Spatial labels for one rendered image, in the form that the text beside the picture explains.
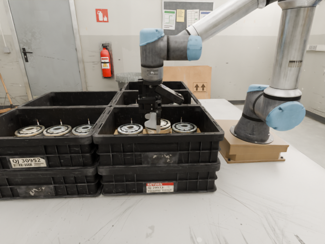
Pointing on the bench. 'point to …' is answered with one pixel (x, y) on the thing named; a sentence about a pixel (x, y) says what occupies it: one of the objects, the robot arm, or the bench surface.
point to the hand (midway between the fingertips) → (158, 128)
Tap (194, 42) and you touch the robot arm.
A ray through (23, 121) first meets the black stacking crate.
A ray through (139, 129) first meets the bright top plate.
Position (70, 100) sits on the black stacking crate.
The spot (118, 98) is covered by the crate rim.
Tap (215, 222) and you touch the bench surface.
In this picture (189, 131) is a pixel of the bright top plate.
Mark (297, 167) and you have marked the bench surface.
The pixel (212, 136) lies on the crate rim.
